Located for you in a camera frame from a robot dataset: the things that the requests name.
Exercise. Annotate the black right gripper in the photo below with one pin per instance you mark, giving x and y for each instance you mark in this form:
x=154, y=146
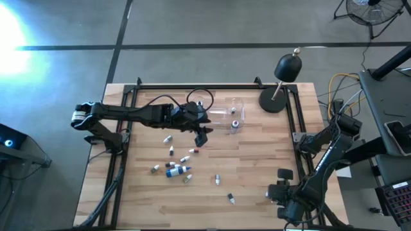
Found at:
x=281, y=195

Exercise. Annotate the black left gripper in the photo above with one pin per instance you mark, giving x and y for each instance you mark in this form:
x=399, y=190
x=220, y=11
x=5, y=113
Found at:
x=192, y=121

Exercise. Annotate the clear plastic container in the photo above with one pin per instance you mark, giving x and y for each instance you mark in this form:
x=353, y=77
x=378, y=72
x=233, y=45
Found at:
x=221, y=112

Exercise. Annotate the small olive food colouring bottle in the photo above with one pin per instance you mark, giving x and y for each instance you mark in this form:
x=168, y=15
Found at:
x=167, y=139

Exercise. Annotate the small purple food colouring bottle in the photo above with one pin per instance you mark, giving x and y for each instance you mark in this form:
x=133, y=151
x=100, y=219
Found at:
x=169, y=164

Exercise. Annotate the large blue food colouring bottle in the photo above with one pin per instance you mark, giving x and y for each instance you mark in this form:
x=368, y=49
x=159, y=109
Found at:
x=176, y=172

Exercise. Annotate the small grey food colouring bottle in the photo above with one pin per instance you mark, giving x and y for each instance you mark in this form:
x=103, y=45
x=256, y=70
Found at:
x=217, y=179

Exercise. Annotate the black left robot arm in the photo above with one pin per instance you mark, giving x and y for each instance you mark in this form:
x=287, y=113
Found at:
x=128, y=112

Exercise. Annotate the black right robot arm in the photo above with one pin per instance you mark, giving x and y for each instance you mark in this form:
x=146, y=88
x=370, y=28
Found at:
x=324, y=157

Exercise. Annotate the small yellow food colouring bottle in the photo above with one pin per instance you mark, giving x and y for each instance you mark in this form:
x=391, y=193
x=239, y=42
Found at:
x=187, y=178

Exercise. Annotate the grey metal mounting plate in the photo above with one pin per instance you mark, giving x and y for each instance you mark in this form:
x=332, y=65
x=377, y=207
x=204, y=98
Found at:
x=297, y=136

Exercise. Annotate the white paper sheet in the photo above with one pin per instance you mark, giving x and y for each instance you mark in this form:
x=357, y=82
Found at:
x=344, y=172

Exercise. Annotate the black power strip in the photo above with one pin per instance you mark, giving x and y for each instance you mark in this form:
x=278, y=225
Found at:
x=337, y=105

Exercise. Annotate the small black plug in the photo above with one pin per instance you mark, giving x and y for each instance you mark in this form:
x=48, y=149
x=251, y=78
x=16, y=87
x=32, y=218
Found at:
x=375, y=210

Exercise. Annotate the black desk lamp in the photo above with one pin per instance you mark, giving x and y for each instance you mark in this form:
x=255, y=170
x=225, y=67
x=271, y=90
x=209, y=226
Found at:
x=287, y=67

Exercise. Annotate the black backlit keyboard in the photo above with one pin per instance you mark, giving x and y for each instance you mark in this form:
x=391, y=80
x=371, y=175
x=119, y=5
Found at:
x=398, y=202

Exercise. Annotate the smartphone with white edge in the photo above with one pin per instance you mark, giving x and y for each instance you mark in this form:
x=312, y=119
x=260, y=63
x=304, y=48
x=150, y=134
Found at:
x=399, y=136

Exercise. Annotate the dark grey desk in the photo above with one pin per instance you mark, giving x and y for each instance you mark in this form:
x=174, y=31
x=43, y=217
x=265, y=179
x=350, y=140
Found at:
x=379, y=96

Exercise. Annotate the black stand pole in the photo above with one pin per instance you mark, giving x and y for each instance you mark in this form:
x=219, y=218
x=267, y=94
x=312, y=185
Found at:
x=391, y=62

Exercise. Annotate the black floor fan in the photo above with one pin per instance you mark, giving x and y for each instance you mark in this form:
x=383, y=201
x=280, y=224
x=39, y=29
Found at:
x=374, y=13

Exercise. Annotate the black box with blue light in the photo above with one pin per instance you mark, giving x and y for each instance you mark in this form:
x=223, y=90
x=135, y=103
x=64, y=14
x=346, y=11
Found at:
x=13, y=141

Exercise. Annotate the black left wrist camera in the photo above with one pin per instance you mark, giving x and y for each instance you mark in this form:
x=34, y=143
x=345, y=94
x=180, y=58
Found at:
x=199, y=107

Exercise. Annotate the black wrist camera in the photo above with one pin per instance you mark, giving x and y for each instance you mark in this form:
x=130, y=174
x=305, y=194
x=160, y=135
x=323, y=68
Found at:
x=199, y=107
x=289, y=213

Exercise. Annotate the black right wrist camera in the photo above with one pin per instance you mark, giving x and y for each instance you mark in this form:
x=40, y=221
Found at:
x=289, y=213

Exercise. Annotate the black aluminium table frame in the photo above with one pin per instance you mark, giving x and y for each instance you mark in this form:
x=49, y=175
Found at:
x=208, y=86

